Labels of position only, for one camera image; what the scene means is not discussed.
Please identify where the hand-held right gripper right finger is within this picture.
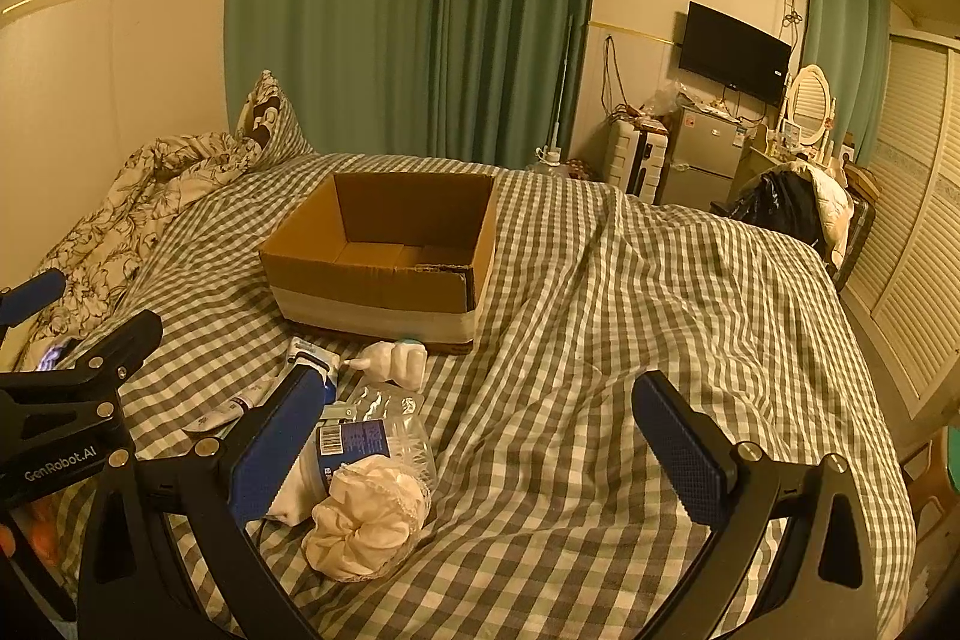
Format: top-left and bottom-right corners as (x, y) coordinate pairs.
(631, 371), (880, 640)

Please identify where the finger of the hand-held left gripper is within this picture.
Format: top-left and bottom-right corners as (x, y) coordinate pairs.
(34, 308), (164, 386)
(0, 269), (68, 341)

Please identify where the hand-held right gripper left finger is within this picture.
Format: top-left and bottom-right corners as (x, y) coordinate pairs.
(75, 364), (336, 640)

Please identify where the white toothpaste tube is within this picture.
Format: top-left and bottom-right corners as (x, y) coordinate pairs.
(184, 383), (277, 440)

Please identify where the white container blue label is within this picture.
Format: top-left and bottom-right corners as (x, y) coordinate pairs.
(264, 419), (395, 526)

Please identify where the cream cloth scrunchie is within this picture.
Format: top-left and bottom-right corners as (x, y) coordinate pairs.
(301, 456), (434, 583)

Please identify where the floral quilt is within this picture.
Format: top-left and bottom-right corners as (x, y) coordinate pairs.
(0, 130), (265, 372)

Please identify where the white squeeze bottle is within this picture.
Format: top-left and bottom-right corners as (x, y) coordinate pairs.
(345, 337), (431, 393)

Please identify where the checked bed sheet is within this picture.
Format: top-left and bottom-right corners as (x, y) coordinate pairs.
(41, 149), (917, 640)

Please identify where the brown cardboard box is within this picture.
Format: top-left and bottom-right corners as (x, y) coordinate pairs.
(259, 171), (500, 356)

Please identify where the black jacket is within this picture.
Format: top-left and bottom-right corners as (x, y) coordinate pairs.
(729, 167), (827, 265)

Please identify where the checked patterned pillow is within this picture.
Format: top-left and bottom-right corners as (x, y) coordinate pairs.
(235, 70), (317, 166)

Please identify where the dark chair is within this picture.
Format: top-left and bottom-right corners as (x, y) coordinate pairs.
(831, 194), (880, 292)

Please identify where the cream coat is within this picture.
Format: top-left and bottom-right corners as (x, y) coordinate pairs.
(780, 158), (857, 272)

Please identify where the grey small fridge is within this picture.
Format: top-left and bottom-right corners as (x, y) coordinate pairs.
(658, 100), (752, 211)

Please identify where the white suitcase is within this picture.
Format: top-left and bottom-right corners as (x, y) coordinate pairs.
(605, 119), (670, 196)

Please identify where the clear water jug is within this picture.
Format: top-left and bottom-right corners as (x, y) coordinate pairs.
(525, 145), (569, 178)

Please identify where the white louvered wardrobe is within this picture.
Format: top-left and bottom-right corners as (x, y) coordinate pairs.
(838, 28), (960, 422)

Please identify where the oval vanity mirror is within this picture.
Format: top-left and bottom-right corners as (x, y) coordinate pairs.
(778, 64), (838, 163)

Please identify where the narrow green curtain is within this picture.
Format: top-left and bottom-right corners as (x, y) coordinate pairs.
(797, 0), (893, 167)

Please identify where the wide green curtain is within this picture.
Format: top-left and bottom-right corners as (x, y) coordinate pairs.
(223, 0), (605, 170)

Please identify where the white mop handle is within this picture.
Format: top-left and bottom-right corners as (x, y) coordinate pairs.
(550, 14), (575, 155)

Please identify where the black wall television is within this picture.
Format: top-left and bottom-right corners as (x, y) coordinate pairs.
(678, 0), (794, 106)

